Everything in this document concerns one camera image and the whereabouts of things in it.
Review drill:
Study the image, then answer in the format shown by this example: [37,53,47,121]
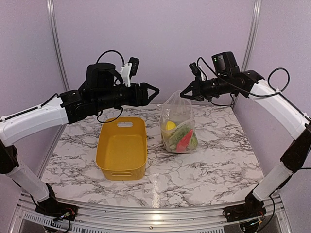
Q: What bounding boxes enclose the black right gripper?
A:
[180,74,232,101]

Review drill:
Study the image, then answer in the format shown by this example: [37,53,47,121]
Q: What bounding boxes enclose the green toy grapes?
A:
[168,125,192,147]

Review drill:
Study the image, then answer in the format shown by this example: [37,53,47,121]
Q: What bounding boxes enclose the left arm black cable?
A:
[96,50,126,123]

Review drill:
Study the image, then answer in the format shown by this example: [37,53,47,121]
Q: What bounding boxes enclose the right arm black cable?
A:
[206,67,290,107]

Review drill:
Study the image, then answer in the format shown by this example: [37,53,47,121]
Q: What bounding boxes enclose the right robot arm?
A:
[141,98,307,207]

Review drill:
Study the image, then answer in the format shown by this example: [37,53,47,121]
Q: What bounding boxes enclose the left aluminium frame post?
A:
[46,0,70,91]

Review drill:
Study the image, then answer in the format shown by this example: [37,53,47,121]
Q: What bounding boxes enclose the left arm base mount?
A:
[34,183,78,221]

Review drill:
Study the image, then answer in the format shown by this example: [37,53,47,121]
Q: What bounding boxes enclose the aluminium frame post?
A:
[46,0,70,91]
[230,0,263,109]

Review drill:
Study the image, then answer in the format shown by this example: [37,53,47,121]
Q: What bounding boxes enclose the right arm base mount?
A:
[223,191,267,222]

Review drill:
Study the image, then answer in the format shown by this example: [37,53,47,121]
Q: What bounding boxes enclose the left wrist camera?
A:
[120,57,139,87]

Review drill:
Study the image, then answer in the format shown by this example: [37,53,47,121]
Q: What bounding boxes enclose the yellow toy lemon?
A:
[165,121,176,131]

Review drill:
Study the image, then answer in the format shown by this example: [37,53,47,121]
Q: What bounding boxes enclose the orange toy carrot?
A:
[175,130,193,153]

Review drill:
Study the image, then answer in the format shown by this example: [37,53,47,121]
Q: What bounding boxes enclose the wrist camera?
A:
[120,57,139,87]
[189,62,207,81]

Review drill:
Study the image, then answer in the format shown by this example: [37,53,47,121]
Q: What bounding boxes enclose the aluminium table front rail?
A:
[14,191,290,233]

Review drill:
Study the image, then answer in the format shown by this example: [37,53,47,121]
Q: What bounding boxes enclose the right aluminium frame post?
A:
[230,0,263,109]

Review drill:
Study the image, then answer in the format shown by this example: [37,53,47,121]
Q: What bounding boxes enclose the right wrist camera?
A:
[189,62,207,81]

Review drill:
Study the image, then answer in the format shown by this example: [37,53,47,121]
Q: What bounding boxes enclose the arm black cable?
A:
[96,50,126,123]
[206,67,290,107]

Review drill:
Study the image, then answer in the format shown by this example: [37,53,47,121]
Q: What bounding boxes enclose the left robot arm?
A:
[0,83,159,216]

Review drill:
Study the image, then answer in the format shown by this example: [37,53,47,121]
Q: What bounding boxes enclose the yellow plastic basket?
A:
[96,117,148,181]

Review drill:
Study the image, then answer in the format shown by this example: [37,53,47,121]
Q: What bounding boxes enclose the clear zip top bag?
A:
[159,91,199,153]

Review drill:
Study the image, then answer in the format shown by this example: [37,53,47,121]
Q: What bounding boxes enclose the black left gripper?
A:
[94,81,159,111]

